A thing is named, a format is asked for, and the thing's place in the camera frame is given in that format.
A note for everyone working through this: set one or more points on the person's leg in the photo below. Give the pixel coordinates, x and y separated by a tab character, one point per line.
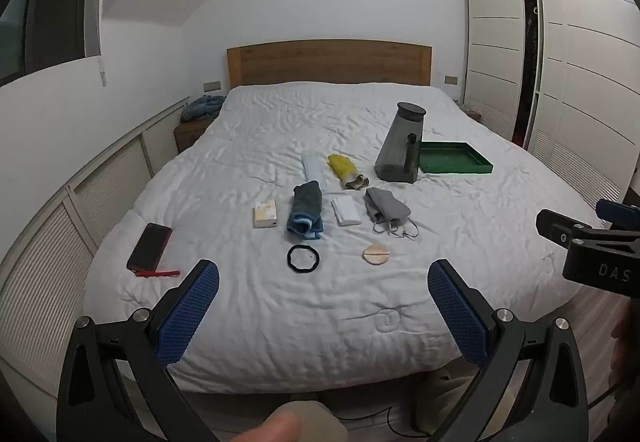
445	397
300	424

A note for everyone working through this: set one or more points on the wooden nightstand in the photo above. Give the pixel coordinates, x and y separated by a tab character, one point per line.
190	134
472	113

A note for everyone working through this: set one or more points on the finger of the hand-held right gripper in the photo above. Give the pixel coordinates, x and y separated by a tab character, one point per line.
557	224
617	212

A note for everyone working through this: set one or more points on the black smartphone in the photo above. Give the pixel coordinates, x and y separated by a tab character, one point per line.
149	247

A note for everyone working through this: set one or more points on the person's left leg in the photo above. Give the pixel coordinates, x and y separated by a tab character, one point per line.
300	424

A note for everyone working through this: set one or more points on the green tray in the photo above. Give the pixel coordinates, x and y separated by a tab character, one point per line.
452	156

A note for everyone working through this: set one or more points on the grey water pitcher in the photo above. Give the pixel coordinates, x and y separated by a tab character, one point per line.
397	146

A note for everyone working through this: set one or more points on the white slatted wardrobe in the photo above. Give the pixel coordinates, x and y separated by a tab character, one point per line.
575	71

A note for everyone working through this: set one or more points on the blue knitted cloth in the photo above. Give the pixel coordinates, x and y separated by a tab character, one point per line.
202	107

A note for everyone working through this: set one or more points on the yellow cloth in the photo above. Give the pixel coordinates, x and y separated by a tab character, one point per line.
342	166

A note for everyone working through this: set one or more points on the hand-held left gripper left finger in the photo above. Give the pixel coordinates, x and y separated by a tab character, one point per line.
192	312

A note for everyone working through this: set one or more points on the grey face mask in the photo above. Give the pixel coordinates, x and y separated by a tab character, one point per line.
382	207

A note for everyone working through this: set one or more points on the blue-grey fleece towel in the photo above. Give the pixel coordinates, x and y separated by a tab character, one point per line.
306	207

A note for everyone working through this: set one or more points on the person's right leg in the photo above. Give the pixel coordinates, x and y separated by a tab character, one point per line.
445	397

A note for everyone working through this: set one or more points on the beige tissue pack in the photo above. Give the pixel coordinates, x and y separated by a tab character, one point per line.
265	214

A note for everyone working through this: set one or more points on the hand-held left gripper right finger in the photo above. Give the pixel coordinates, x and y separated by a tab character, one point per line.
457	312

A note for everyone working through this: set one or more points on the white duvet bed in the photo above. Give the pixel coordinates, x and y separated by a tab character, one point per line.
300	322

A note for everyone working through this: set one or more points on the round beige powder puff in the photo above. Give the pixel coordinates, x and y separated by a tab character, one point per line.
375	254

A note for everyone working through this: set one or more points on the white louvered wall cabinet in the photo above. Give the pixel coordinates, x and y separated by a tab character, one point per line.
50	242

